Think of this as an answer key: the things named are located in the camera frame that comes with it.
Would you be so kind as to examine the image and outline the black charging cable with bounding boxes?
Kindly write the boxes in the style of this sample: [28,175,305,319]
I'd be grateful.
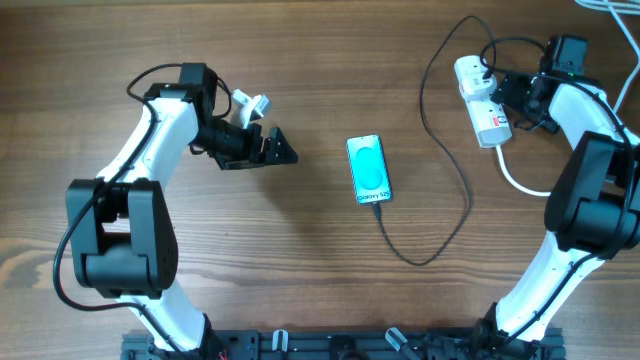
[370,14,500,267]

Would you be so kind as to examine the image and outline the Galaxy S25 smartphone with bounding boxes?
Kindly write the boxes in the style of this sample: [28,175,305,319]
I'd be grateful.
[346,134,392,205]

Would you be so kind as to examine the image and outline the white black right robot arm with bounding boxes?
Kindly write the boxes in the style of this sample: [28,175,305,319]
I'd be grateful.
[470,74,639,358]

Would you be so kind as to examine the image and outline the white charger adapter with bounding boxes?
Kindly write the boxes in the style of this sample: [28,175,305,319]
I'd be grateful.
[458,73,497,101]

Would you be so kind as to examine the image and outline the white power strip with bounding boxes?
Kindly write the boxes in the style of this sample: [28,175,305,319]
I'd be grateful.
[454,55,512,148]

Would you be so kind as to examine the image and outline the white power strip cord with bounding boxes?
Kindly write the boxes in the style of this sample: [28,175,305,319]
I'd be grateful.
[494,0,640,197]

